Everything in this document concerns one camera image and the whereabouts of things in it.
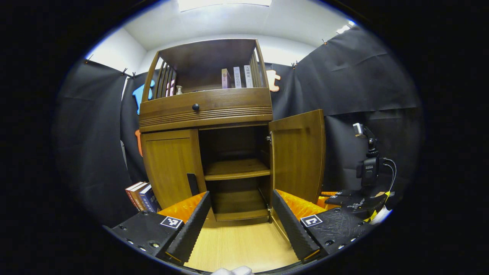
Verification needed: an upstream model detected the black door handle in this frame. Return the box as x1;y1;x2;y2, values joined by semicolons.
187;173;200;196

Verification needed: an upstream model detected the wooden shoe cabinet door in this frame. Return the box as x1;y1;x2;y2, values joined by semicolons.
269;109;326;245
140;129;209;214

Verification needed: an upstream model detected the black camera cable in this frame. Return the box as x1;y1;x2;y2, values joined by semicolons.
382;158;398;193

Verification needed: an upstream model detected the ceiling light panel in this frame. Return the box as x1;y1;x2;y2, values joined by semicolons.
178;0;272;12

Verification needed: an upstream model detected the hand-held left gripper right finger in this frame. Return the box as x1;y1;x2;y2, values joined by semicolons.
272;189;379;264

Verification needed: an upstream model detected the dark blue book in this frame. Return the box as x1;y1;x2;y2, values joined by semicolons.
139;184;161;213

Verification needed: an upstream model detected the wooden inner cabinet shelf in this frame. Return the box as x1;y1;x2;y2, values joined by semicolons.
204;159;271;181

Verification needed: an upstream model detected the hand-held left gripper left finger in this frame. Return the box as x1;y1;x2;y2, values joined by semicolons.
103;191;212;265

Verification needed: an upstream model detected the wooden double-door shoe cabinet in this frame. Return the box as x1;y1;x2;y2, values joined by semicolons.
138;38;326;245

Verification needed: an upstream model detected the wooden cabinet drawer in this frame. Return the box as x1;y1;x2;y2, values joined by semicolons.
139;88;273;133

